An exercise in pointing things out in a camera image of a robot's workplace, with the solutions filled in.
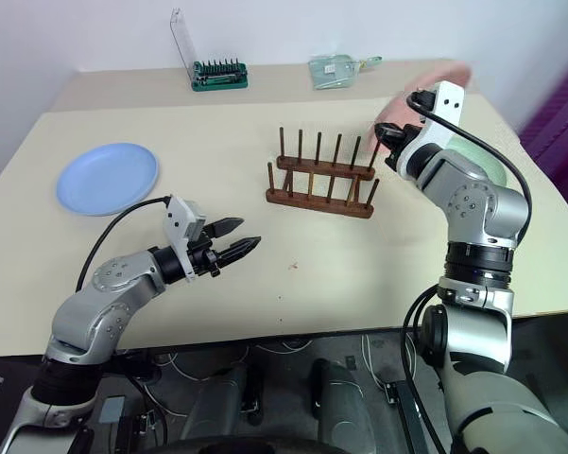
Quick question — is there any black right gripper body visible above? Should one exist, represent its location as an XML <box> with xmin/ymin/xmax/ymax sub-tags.
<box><xmin>383</xmin><ymin>123</ymin><xmax>424</xmax><ymax>173</ymax></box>

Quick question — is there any black flat bar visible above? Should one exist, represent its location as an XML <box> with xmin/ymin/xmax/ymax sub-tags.
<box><xmin>382</xmin><ymin>377</ymin><xmax>430</xmax><ymax>454</ymax></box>

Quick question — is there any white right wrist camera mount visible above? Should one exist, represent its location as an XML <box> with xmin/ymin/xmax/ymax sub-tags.
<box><xmin>398</xmin><ymin>80</ymin><xmax>466</xmax><ymax>167</ymax></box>

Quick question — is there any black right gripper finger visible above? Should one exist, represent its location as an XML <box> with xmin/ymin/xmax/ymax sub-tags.
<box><xmin>373</xmin><ymin>122</ymin><xmax>404</xmax><ymax>144</ymax></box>

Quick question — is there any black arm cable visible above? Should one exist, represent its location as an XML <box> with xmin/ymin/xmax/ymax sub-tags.
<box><xmin>75</xmin><ymin>197</ymin><xmax>174</xmax><ymax>292</ymax></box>
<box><xmin>406</xmin><ymin>89</ymin><xmax>534</xmax><ymax>248</ymax></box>

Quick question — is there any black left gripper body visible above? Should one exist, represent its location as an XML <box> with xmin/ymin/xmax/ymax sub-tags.
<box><xmin>186</xmin><ymin>235</ymin><xmax>224</xmax><ymax>281</ymax></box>

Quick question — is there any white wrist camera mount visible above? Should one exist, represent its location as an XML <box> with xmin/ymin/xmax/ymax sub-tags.
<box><xmin>163</xmin><ymin>194</ymin><xmax>208</xmax><ymax>284</ymax></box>
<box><xmin>398</xmin><ymin>80</ymin><xmax>466</xmax><ymax>167</ymax></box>

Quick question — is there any purple ribbed fixture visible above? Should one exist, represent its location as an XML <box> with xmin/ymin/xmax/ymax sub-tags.
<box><xmin>518</xmin><ymin>57</ymin><xmax>568</xmax><ymax>221</ymax></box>

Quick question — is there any black cable at right shoulder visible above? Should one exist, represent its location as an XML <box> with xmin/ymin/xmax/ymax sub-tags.
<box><xmin>399</xmin><ymin>286</ymin><xmax>451</xmax><ymax>454</ymax></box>

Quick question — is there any green screwdriver bit set case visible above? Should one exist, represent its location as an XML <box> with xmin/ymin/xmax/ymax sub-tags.
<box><xmin>170</xmin><ymin>7</ymin><xmax>250</xmax><ymax>93</ymax></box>

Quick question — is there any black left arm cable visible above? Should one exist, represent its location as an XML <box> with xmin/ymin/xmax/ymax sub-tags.
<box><xmin>75</xmin><ymin>197</ymin><xmax>174</xmax><ymax>292</ymax></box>

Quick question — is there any wooden dish rack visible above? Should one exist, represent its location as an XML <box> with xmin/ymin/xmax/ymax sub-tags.
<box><xmin>265</xmin><ymin>126</ymin><xmax>381</xmax><ymax>220</ymax></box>

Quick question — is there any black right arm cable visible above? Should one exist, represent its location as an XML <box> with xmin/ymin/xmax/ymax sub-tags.
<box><xmin>406</xmin><ymin>89</ymin><xmax>534</xmax><ymax>248</ymax></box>

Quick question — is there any green plate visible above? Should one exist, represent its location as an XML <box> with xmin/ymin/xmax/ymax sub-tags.
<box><xmin>445</xmin><ymin>135</ymin><xmax>509</xmax><ymax>188</ymax></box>

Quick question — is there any blue plate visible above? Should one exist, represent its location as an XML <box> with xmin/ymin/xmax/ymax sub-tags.
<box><xmin>55</xmin><ymin>142</ymin><xmax>161</xmax><ymax>218</ymax></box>

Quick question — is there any dark grey rounded shape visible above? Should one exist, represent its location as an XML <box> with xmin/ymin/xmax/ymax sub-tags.
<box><xmin>308</xmin><ymin>358</ymin><xmax>385</xmax><ymax>446</ymax></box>
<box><xmin>178</xmin><ymin>364</ymin><xmax>267</xmax><ymax>442</ymax></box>

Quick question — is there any pink plate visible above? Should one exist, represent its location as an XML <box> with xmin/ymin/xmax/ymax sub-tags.
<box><xmin>364</xmin><ymin>60</ymin><xmax>474</xmax><ymax>167</ymax></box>

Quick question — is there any small grey box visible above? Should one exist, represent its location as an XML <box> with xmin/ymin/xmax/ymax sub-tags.
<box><xmin>97</xmin><ymin>395</ymin><xmax>126</xmax><ymax>425</ymax></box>

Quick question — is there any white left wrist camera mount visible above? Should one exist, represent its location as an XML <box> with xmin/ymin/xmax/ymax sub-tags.
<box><xmin>163</xmin><ymin>194</ymin><xmax>208</xmax><ymax>284</ymax></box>

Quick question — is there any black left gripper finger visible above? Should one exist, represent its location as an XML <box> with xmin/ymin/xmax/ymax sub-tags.
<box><xmin>204</xmin><ymin>217</ymin><xmax>246</xmax><ymax>239</ymax></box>
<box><xmin>215</xmin><ymin>235</ymin><xmax>263</xmax><ymax>267</ymax></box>

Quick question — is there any clear plastic bag with tag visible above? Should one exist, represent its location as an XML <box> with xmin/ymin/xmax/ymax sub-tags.
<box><xmin>307</xmin><ymin>53</ymin><xmax>385</xmax><ymax>92</ymax></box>

